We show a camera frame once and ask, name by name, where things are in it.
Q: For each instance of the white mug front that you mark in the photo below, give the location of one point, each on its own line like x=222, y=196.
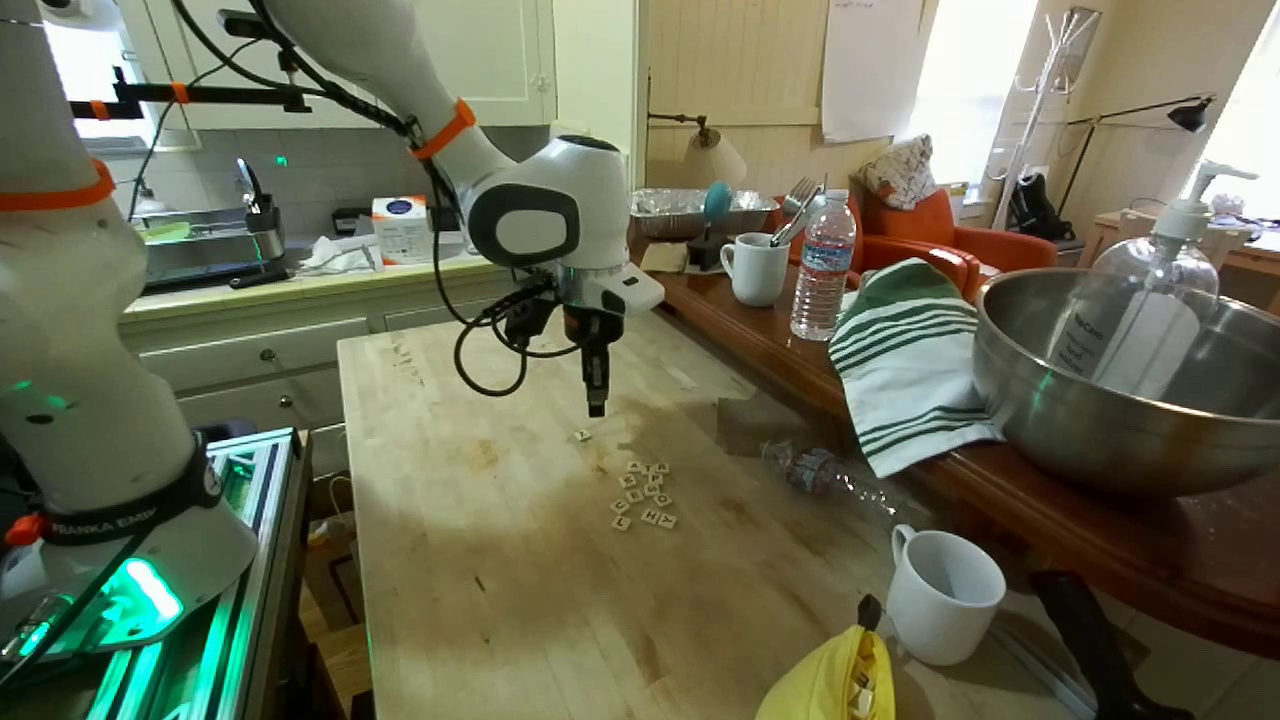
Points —
x=940, y=599

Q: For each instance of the clear water bottle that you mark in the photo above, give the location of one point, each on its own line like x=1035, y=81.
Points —
x=824, y=260

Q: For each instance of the crushed plastic bottle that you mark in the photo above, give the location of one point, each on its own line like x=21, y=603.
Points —
x=830, y=475

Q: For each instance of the white mug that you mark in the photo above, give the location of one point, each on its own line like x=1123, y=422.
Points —
x=756, y=268
x=940, y=599

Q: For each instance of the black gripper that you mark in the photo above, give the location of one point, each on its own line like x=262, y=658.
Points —
x=592, y=333

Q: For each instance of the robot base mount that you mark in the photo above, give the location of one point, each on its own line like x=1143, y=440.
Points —
x=178, y=642

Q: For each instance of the yellow banana toy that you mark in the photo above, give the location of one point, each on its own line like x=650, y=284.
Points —
x=845, y=676

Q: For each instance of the desk lamp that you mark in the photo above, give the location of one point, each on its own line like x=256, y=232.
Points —
x=1187, y=114

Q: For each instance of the soap pump bottle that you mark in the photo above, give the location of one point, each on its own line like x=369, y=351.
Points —
x=1139, y=308

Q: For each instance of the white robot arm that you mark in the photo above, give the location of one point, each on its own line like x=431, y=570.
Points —
x=136, y=529

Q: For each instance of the large steel bowl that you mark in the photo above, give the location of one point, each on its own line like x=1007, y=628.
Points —
x=1219, y=427

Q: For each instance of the white mug back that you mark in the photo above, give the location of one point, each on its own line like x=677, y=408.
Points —
x=756, y=268

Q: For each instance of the green striped towel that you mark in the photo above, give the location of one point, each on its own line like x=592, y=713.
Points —
x=903, y=351

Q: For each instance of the orange chair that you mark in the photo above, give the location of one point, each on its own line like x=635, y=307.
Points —
x=960, y=252

